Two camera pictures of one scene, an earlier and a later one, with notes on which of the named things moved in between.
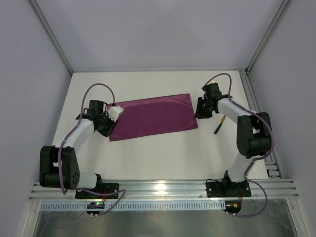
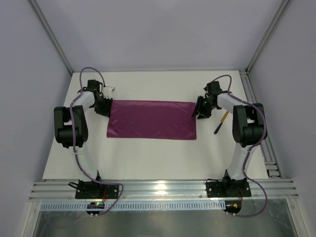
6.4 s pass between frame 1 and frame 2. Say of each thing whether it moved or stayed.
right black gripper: stayed
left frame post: stayed
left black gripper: moved
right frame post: stayed
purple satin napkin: moved
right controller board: stayed
